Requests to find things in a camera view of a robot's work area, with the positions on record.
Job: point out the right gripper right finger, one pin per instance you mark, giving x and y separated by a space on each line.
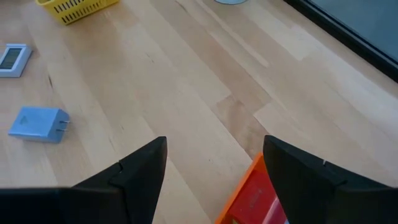
311 186

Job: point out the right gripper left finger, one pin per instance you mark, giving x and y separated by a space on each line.
143 180

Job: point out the orange plastic basket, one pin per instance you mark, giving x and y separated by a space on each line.
237 191

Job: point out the white digital clock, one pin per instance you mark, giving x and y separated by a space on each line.
12 59

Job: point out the yellow plastic basket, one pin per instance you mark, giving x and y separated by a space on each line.
77 9

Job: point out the white cylindrical device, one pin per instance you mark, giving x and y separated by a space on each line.
231 1

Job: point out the lavender wall charger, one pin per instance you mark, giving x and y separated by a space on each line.
37 124

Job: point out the black aluminium table frame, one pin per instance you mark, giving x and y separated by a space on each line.
342 32

